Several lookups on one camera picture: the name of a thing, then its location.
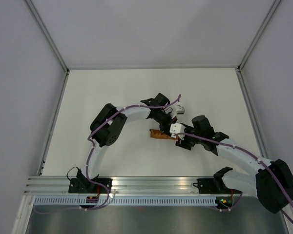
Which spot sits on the aluminium frame post right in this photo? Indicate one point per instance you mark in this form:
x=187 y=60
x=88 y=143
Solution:
x=260 y=31

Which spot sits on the aluminium front rail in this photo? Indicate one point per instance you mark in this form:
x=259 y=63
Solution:
x=121 y=185

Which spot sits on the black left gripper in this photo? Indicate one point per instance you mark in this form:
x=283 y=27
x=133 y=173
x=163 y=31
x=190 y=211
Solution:
x=165 y=128

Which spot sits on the aluminium frame post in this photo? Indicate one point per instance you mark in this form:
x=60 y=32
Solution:
x=45 y=32
x=260 y=31

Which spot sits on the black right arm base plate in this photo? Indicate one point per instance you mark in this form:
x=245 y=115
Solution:
x=213 y=186

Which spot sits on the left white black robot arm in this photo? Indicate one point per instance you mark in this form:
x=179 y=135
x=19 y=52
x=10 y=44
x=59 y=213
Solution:
x=106 y=129

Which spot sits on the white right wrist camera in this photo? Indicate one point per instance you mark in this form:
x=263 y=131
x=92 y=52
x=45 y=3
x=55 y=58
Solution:
x=177 y=131

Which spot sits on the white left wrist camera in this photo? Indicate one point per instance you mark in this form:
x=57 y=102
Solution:
x=179 y=110

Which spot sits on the orange-brown cloth napkin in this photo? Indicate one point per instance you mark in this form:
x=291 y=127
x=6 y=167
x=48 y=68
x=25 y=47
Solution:
x=157 y=134

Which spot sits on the white slotted cable duct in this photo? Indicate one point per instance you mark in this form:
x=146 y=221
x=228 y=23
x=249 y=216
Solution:
x=127 y=200

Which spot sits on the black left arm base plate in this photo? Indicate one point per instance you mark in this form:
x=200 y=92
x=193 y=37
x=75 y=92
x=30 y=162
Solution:
x=102 y=186

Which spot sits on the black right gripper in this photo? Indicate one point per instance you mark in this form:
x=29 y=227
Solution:
x=184 y=144

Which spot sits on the aluminium right side rail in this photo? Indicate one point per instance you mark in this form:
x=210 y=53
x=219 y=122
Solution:
x=258 y=133

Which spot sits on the aluminium frame post left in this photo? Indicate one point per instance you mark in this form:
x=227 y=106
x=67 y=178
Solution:
x=45 y=32

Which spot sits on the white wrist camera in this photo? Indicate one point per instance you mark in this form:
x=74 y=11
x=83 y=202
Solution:
x=177 y=131
x=179 y=110

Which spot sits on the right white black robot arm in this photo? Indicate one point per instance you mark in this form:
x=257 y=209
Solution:
x=271 y=182

